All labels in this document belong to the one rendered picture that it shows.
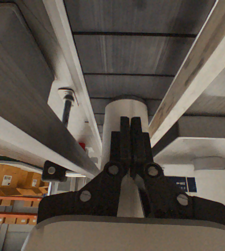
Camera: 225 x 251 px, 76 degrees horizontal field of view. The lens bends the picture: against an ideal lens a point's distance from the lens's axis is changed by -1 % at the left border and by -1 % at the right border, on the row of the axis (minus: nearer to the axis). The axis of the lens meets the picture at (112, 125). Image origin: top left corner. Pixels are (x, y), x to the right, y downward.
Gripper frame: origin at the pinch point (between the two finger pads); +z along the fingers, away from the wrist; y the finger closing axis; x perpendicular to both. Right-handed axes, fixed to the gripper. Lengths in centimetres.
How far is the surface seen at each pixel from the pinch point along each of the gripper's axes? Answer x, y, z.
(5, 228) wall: -751, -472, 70
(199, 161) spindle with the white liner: -29.9, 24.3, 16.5
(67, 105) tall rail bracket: -6.3, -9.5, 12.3
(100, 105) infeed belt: -2.0, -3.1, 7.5
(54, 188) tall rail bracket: -10.7, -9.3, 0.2
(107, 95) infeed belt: 0.0, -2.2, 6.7
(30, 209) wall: -742, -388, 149
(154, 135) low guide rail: -3.8, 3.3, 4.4
